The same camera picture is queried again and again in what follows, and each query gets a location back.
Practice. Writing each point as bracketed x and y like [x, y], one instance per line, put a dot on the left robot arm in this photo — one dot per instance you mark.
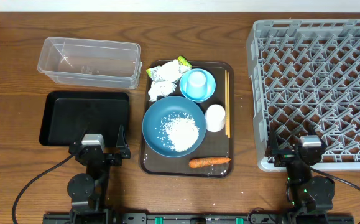
[88, 190]

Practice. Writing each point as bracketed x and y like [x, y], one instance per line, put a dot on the white paper cup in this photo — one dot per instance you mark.
[215, 117]

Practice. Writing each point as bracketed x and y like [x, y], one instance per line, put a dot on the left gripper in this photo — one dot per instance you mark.
[125, 154]

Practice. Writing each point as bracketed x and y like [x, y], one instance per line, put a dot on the left wooden chopstick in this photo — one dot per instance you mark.
[226, 100]

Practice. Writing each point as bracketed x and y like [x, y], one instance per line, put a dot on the wooden chopstick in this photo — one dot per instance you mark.
[226, 100]
[228, 105]

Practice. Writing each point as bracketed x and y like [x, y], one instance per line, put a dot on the clear plastic bin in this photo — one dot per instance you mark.
[88, 62]

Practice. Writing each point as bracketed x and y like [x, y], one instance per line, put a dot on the large blue plate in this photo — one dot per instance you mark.
[163, 107]

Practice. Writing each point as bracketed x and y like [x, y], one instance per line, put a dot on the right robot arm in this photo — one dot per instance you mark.
[311, 196]

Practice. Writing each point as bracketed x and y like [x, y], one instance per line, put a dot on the green and silver wrapper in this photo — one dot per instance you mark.
[184, 61]

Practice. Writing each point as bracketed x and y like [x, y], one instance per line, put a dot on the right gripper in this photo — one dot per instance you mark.
[285, 156]

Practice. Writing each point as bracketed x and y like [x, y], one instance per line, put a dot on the black tray bin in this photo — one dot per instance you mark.
[68, 114]

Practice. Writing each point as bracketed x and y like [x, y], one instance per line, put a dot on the orange carrot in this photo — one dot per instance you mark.
[207, 161]

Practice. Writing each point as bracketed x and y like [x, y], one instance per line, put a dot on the right wooden chopstick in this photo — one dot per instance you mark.
[228, 105]

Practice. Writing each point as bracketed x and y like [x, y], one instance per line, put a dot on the pile of white rice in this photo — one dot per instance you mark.
[178, 131]

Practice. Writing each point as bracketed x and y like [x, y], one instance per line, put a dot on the white paper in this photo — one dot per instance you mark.
[163, 88]
[168, 71]

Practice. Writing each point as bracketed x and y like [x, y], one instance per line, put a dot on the light blue plastic cup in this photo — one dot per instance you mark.
[196, 85]

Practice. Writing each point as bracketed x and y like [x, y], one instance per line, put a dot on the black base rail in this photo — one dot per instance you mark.
[134, 218]

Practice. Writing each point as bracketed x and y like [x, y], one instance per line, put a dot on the small light blue bowl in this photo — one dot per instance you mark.
[210, 85]

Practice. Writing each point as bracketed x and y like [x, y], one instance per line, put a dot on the dark brown serving tray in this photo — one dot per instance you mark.
[216, 144]

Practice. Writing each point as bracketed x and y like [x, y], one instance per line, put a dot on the grey dishwasher rack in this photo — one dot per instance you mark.
[306, 74]

